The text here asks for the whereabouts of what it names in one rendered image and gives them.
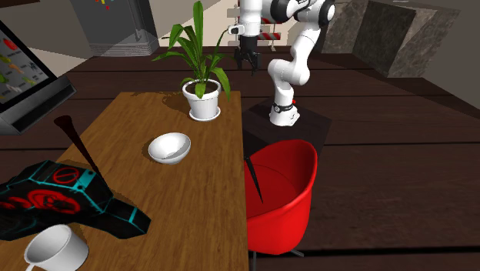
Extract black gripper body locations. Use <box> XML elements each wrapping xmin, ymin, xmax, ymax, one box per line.
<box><xmin>239</xmin><ymin>35</ymin><xmax>260</xmax><ymax>58</ymax></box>

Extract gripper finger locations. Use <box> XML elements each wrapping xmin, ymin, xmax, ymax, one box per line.
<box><xmin>235</xmin><ymin>49</ymin><xmax>248</xmax><ymax>72</ymax></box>
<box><xmin>248</xmin><ymin>52</ymin><xmax>262</xmax><ymax>75</ymax></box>

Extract red white striped stand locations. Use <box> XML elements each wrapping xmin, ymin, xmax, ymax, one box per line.
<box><xmin>226</xmin><ymin>2</ymin><xmax>282</xmax><ymax>52</ymax></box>

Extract green plant in white pot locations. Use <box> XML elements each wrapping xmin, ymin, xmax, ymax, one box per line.
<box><xmin>152</xmin><ymin>0</ymin><xmax>232</xmax><ymax>122</ymax></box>

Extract dark robot stand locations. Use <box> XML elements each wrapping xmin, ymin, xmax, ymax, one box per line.
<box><xmin>242</xmin><ymin>98</ymin><xmax>333</xmax><ymax>159</ymax></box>

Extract white bowl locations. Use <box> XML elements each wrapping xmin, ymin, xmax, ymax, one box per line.
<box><xmin>147</xmin><ymin>132</ymin><xmax>192</xmax><ymax>166</ymax></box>

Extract black tapered stick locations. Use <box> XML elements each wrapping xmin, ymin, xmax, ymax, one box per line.
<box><xmin>53</xmin><ymin>114</ymin><xmax>105</xmax><ymax>178</ymax></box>
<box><xmin>243</xmin><ymin>155</ymin><xmax>264</xmax><ymax>205</ymax></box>

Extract grey refrigerator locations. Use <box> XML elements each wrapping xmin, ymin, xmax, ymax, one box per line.
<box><xmin>68</xmin><ymin>0</ymin><xmax>161</xmax><ymax>58</ymax></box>

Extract grey stone counter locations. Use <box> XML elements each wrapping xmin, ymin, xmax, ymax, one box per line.
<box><xmin>314</xmin><ymin>0</ymin><xmax>462</xmax><ymax>79</ymax></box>

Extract wooden table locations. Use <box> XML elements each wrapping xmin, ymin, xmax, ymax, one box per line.
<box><xmin>0</xmin><ymin>91</ymin><xmax>251</xmax><ymax>271</ymax></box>

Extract red shell chair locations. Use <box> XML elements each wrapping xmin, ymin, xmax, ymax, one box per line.
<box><xmin>243</xmin><ymin>139</ymin><xmax>319</xmax><ymax>271</ymax></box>

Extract black framed picture board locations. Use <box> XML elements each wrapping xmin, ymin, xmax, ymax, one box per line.
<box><xmin>0</xmin><ymin>20</ymin><xmax>78</xmax><ymax>136</ymax></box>

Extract black angular object red cyan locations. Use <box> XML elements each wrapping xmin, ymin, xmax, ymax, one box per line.
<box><xmin>0</xmin><ymin>159</ymin><xmax>152</xmax><ymax>242</ymax></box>

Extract white mug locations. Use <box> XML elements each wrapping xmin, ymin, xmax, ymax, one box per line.
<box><xmin>23</xmin><ymin>223</ymin><xmax>91</xmax><ymax>271</ymax></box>

